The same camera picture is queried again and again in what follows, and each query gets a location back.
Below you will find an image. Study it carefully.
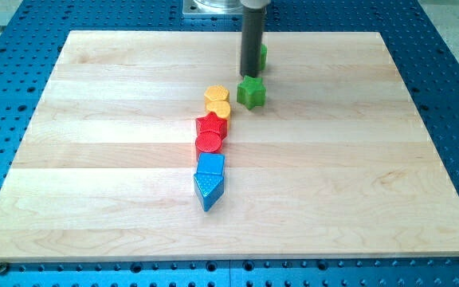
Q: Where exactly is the red circle block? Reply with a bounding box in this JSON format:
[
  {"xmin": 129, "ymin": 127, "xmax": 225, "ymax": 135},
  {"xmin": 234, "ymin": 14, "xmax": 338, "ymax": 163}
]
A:
[{"xmin": 194, "ymin": 132, "xmax": 222, "ymax": 155}]

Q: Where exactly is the yellow heart block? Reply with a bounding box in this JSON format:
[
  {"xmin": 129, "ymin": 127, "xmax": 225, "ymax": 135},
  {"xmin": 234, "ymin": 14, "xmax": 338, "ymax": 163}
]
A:
[{"xmin": 205, "ymin": 100, "xmax": 231, "ymax": 120}]

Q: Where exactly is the green star block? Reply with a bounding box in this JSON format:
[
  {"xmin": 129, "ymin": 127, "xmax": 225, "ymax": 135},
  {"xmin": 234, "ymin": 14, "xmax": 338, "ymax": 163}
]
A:
[{"xmin": 237, "ymin": 76, "xmax": 266, "ymax": 110}]

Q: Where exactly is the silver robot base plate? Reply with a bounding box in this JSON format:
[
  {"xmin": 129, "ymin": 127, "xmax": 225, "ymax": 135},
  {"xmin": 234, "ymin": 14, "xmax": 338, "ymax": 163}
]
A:
[{"xmin": 182, "ymin": 0, "xmax": 242, "ymax": 15}]

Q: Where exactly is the light wooden board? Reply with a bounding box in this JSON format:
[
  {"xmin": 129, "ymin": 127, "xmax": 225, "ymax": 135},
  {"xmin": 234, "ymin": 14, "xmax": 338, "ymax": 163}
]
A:
[{"xmin": 0, "ymin": 30, "xmax": 459, "ymax": 262}]

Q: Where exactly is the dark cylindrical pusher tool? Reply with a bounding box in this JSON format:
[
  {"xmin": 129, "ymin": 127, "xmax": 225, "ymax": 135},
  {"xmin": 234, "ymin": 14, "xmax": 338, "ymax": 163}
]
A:
[{"xmin": 240, "ymin": 0, "xmax": 271, "ymax": 77}]

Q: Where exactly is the blue perforated metal table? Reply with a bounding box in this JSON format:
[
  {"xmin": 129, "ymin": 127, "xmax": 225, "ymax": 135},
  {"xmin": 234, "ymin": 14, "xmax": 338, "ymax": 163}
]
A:
[{"xmin": 0, "ymin": 1, "xmax": 459, "ymax": 286}]

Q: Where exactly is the green circle block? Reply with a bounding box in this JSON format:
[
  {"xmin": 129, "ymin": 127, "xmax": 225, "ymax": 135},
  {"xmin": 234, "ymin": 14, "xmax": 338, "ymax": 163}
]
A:
[{"xmin": 259, "ymin": 44, "xmax": 268, "ymax": 71}]

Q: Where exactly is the yellow hexagon block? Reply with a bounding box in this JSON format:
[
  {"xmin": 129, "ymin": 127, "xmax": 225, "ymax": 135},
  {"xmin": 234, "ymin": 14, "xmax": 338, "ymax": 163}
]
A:
[{"xmin": 204, "ymin": 85, "xmax": 230, "ymax": 105}]

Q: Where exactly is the blue triangle block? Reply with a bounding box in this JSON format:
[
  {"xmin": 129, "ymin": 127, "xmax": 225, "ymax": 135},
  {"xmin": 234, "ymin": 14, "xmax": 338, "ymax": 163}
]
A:
[{"xmin": 194, "ymin": 173, "xmax": 224, "ymax": 212}]

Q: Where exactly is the blue square block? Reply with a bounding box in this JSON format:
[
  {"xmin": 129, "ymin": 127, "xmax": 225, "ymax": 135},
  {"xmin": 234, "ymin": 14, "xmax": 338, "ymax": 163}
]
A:
[{"xmin": 196, "ymin": 153, "xmax": 226, "ymax": 176}]

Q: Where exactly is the red star block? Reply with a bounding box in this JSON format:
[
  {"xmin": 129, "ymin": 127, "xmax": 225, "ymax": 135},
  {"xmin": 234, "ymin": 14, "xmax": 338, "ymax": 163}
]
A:
[{"xmin": 195, "ymin": 112, "xmax": 228, "ymax": 140}]

